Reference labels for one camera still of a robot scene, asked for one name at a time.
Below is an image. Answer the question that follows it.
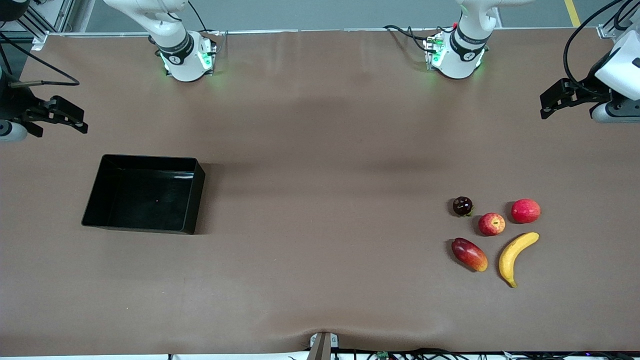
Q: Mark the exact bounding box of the aluminium frame profile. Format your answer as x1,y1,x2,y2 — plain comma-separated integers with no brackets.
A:
597,0,640,40
20,0,71,52

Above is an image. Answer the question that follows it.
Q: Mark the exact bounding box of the black base power cable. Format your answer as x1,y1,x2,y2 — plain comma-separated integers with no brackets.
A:
383,24,437,53
187,0,222,37

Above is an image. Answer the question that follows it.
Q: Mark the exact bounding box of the red round apple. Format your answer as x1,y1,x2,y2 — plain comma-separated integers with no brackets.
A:
511,198,542,224

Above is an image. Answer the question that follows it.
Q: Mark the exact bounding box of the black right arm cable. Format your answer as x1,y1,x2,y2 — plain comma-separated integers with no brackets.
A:
0,31,81,88

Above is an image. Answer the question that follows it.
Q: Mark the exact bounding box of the dark purple mangosteen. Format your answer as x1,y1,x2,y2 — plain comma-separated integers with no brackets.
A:
452,196,474,218

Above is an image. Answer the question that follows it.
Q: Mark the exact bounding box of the yellow banana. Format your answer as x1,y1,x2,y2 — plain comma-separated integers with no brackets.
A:
498,231,541,289

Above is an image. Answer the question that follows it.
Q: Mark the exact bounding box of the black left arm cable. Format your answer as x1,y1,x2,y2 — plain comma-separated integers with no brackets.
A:
563,0,640,98

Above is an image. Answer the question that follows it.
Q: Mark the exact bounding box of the metal table edge bracket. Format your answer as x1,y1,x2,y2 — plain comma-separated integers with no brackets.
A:
307,331,340,360

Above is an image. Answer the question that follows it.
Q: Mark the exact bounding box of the red yellow apple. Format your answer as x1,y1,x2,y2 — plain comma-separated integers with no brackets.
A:
478,212,506,237

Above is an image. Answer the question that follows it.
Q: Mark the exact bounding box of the black plastic box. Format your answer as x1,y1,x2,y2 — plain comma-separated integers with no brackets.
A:
81,154,206,235

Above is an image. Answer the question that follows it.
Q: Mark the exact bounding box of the red yellow mango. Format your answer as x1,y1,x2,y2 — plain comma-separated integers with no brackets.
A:
451,237,489,273

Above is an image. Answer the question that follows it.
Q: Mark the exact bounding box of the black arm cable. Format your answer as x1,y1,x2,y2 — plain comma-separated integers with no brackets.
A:
563,0,640,98
0,31,81,88

